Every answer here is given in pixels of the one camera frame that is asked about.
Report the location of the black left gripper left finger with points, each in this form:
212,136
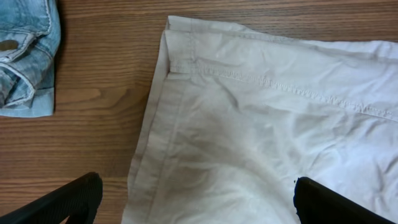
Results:
75,202

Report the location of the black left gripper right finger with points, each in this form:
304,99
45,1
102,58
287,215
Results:
317,204

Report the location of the beige shorts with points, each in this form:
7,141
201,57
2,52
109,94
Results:
235,117

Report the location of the folded light blue jeans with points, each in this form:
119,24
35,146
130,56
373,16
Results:
30,37

